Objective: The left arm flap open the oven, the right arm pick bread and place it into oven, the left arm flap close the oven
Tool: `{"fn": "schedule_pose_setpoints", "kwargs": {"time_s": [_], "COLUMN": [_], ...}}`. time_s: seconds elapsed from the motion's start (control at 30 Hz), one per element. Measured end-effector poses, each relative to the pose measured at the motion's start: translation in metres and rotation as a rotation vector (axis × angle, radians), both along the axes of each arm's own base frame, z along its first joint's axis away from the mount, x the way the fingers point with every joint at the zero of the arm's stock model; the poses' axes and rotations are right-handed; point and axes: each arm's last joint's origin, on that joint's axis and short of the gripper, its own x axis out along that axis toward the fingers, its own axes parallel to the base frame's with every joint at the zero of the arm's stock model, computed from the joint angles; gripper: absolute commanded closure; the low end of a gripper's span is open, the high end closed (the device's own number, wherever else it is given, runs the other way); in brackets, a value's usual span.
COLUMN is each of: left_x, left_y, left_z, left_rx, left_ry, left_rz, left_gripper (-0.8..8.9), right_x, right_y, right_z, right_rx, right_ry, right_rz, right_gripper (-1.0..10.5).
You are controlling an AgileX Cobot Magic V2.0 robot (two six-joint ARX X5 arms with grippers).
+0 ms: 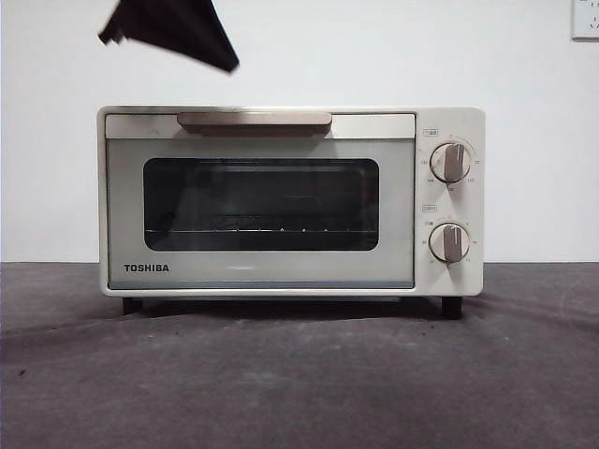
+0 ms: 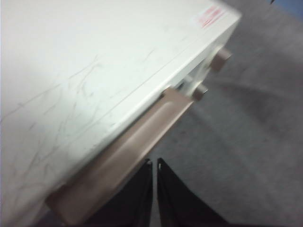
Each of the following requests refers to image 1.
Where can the white wall socket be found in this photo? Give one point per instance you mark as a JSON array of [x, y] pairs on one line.
[[587, 23]]

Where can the cream white toaster oven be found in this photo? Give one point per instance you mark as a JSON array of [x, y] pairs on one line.
[[472, 206]]

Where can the beige oven knob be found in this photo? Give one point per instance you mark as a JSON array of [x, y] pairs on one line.
[[450, 243], [450, 162]]

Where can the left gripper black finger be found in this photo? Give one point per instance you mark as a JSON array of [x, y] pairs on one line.
[[178, 28]]

